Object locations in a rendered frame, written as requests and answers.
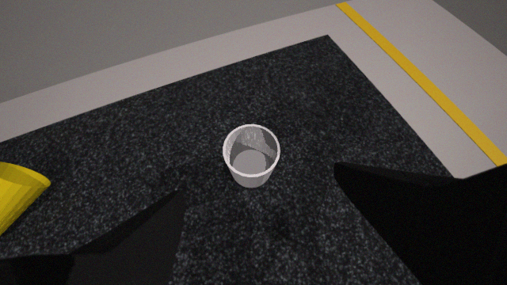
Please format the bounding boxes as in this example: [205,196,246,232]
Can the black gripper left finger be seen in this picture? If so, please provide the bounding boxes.
[0,189,186,285]

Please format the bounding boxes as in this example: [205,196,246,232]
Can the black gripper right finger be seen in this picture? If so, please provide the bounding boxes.
[334,161,507,285]

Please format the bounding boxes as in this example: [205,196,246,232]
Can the white cup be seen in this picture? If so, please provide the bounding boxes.
[223,124,280,188]

